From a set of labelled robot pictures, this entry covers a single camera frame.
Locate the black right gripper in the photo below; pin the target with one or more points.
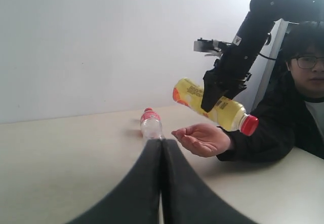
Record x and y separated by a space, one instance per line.
226 79

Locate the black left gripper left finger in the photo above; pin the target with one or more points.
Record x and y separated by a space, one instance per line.
136 198

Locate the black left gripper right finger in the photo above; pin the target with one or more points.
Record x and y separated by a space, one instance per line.
186 198

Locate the yellow bottle red cap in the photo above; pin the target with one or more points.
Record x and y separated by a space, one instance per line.
227 113

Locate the clear bottle red label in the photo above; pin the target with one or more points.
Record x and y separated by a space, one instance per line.
150 124

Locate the black jacket sleeve forearm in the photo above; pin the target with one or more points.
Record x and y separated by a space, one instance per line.
255 143

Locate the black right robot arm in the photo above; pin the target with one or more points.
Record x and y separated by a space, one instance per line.
255 30

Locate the person with glasses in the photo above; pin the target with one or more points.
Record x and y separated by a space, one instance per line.
302 53

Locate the person's open bare hand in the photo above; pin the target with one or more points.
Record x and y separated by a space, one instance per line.
204 140

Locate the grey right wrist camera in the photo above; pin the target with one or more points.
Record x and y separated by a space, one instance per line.
211 47

